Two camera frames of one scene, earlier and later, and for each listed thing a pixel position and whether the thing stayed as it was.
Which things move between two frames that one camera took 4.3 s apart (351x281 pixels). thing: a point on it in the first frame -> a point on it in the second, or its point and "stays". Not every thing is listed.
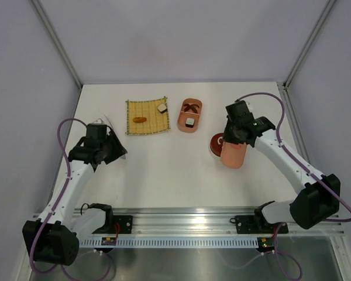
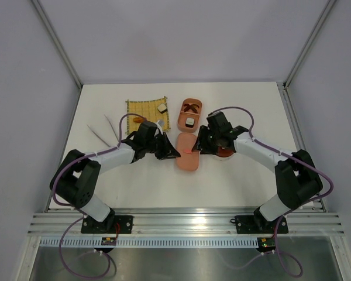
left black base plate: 125,223 stays
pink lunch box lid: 233,154 -> 189,158
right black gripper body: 231,133 -> 212,141
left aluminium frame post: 39,4 stays
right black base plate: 256,224 stays
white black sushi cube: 189,122 stays
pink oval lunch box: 183,115 stays
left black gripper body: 105,146 -> 155,146
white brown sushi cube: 162,108 stays
